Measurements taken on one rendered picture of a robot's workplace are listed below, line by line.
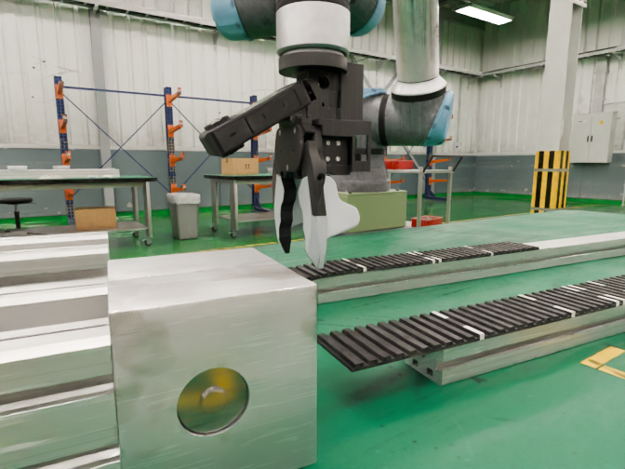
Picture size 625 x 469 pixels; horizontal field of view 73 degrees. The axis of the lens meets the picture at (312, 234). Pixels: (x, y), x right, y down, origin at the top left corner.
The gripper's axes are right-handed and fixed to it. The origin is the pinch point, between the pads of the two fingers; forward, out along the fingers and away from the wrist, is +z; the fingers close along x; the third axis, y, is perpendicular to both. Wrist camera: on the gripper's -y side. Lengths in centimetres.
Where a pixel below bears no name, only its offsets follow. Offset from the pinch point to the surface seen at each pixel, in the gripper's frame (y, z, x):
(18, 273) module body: -24.3, -1.6, -4.9
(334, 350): -5.6, 2.4, -18.9
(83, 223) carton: -45, 54, 474
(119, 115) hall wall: 9, -90, 761
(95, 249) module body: -19.1, -2.8, -4.7
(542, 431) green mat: 3.5, 5.7, -27.2
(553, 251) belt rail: 40.7, 3.3, -2.0
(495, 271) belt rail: 28.7, 5.0, -2.0
